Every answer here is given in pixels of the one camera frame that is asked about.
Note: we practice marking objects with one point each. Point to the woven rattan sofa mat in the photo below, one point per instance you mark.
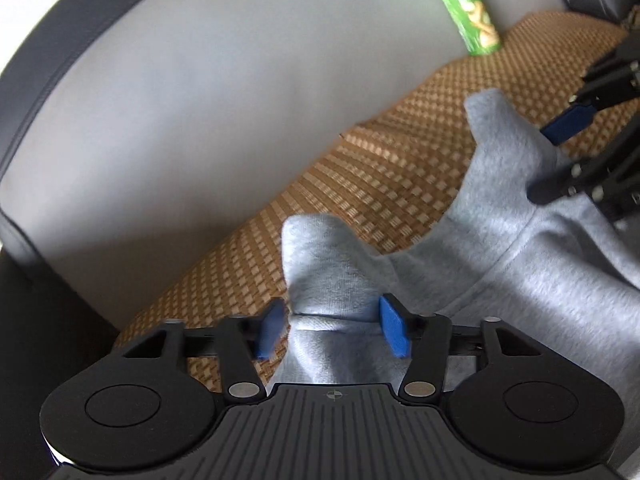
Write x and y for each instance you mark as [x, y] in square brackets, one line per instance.
[375, 160]

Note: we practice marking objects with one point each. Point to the green chip can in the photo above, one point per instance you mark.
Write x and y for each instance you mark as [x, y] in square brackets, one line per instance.
[467, 15]

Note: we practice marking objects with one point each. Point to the black and white sofa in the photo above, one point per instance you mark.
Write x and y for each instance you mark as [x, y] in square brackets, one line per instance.
[200, 85]

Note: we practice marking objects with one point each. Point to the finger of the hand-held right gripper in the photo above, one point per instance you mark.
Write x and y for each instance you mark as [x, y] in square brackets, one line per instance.
[555, 190]
[567, 125]

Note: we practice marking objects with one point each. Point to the grey sweatshirt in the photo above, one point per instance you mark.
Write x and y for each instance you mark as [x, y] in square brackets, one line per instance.
[500, 270]

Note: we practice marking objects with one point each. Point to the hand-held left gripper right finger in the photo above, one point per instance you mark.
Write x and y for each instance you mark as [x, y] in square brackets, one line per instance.
[392, 327]

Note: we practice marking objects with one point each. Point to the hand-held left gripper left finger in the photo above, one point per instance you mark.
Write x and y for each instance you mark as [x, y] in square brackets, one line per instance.
[270, 330]

